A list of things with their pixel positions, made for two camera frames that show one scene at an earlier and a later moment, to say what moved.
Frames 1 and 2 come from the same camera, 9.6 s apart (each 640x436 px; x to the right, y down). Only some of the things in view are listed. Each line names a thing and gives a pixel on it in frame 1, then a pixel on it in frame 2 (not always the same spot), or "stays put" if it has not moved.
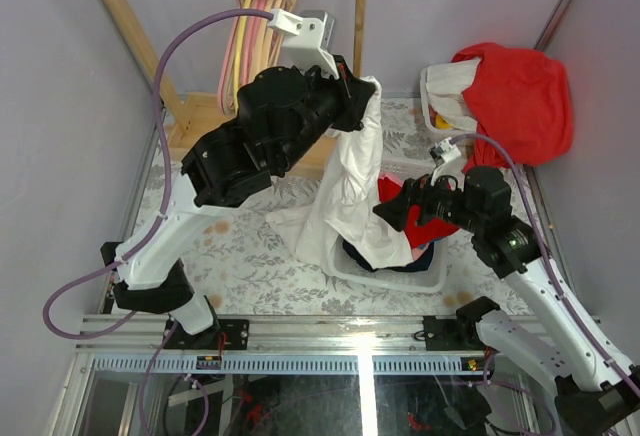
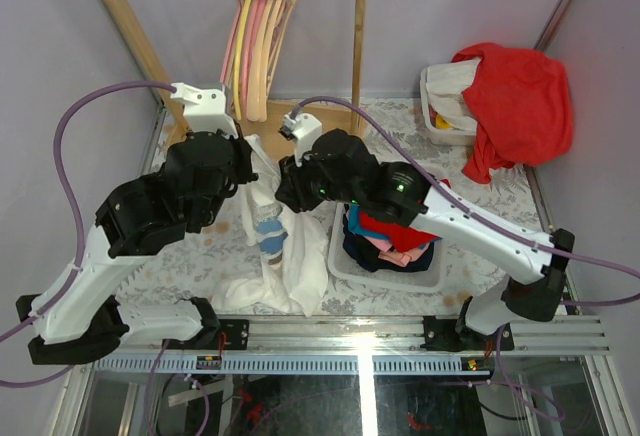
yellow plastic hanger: (242, 45) stays put
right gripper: (422, 192) → (291, 185)
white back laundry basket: (443, 105) stays put
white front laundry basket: (427, 279) stays put
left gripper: (349, 91) → (244, 153)
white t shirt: (341, 210) → (290, 267)
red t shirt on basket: (523, 100) stays put
